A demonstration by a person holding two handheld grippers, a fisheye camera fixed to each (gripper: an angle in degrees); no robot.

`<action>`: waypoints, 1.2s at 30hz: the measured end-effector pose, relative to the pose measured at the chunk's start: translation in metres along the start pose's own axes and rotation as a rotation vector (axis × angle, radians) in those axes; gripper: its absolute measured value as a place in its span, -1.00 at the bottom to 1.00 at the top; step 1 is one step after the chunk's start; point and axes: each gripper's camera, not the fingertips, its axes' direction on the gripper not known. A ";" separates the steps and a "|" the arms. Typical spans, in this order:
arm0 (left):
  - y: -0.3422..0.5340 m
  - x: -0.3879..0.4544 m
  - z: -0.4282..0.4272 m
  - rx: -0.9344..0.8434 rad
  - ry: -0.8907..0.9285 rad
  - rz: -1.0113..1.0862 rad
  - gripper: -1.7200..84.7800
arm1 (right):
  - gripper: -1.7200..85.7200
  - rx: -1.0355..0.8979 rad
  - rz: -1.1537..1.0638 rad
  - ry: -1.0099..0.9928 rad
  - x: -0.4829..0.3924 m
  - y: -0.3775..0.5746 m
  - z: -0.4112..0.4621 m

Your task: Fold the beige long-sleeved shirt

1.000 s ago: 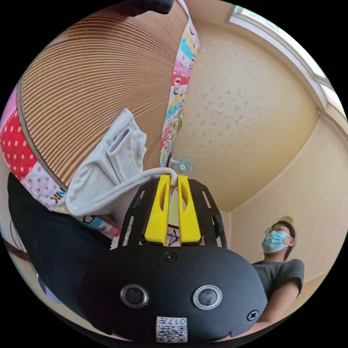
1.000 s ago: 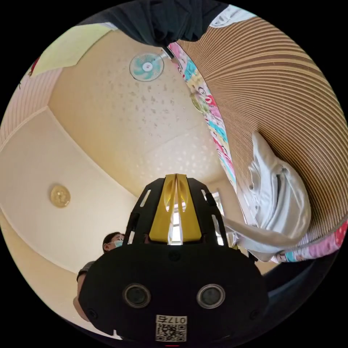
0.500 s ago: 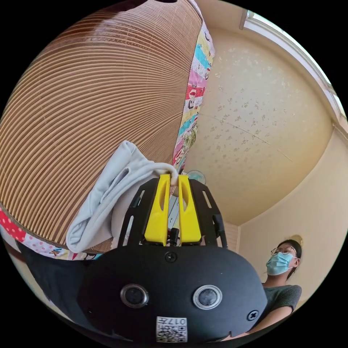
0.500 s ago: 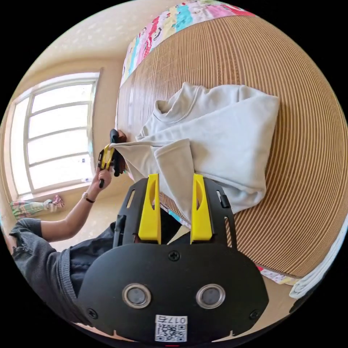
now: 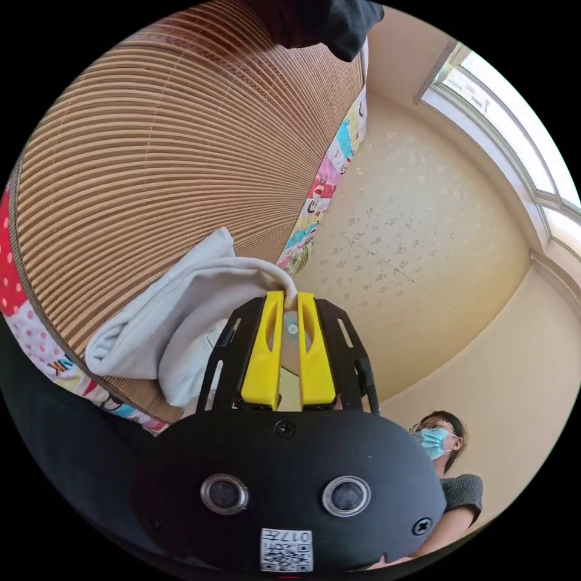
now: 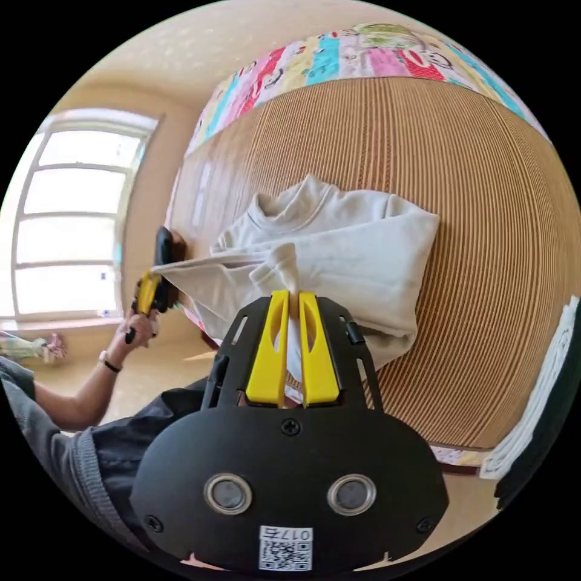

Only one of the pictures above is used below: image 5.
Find person's body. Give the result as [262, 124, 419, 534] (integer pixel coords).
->
[408, 410, 485, 527]

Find window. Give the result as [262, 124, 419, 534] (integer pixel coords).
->
[415, 42, 581, 244]

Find black garment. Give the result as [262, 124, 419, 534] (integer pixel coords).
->
[247, 0, 386, 63]

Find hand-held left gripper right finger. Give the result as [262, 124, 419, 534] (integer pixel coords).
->
[297, 292, 337, 407]

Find bed with woven mat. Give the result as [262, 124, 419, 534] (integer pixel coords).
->
[0, 8, 369, 438]

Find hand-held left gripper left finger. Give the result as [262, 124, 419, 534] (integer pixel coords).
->
[241, 291, 286, 405]

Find beige long-sleeved shirt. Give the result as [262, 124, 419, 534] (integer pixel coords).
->
[85, 226, 300, 408]

